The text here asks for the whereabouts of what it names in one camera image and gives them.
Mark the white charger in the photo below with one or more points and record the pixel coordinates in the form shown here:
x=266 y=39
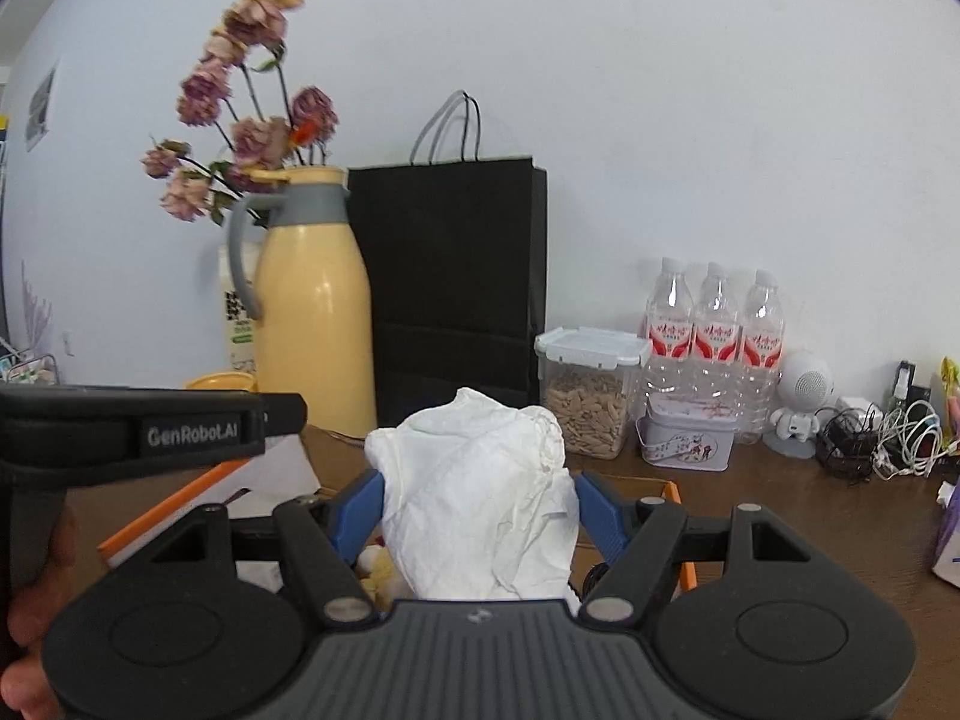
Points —
x=851 y=405

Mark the white milk carton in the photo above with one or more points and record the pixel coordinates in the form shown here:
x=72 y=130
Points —
x=238 y=345

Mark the person's left hand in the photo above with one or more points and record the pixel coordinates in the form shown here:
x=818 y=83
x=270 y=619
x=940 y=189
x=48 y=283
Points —
x=30 y=630

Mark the white printed tin box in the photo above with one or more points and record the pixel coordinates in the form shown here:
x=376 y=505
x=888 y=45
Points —
x=686 y=442

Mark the white robot figure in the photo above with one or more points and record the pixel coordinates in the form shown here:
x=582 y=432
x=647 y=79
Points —
x=806 y=382

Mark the wall picture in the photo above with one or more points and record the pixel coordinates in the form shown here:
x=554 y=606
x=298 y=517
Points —
x=41 y=109

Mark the orange cardboard box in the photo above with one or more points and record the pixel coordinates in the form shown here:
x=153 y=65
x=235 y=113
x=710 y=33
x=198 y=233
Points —
x=285 y=465

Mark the purple tissue pack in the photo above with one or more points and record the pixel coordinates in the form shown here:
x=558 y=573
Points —
x=949 y=540

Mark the yellow plush toy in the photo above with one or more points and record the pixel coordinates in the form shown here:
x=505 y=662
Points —
x=390 y=581

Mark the clear seed container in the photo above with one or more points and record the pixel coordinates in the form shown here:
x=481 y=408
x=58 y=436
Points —
x=585 y=412

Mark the yellow snack packet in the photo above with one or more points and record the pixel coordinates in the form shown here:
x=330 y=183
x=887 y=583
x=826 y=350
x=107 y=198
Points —
x=951 y=382

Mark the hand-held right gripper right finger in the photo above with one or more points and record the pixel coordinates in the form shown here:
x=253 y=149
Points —
x=600 y=510

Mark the yellow thermos jug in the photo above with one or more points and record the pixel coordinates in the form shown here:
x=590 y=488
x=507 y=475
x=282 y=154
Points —
x=315 y=315

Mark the black paper bag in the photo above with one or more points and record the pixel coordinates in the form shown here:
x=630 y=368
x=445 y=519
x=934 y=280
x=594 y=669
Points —
x=450 y=277

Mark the yellow mug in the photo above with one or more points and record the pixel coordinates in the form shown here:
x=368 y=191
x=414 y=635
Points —
x=221 y=381

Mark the dried pink flowers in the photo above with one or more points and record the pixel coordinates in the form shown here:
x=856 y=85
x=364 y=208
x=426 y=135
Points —
x=255 y=142

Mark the white tissue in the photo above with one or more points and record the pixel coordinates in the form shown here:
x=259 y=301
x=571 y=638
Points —
x=465 y=495

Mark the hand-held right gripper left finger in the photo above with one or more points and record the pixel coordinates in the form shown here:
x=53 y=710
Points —
x=360 y=514

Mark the white wall outlet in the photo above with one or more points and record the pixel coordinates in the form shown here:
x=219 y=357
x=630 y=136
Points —
x=69 y=343

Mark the clear water bottle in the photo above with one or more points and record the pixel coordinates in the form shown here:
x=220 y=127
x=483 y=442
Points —
x=670 y=330
x=761 y=345
x=716 y=337

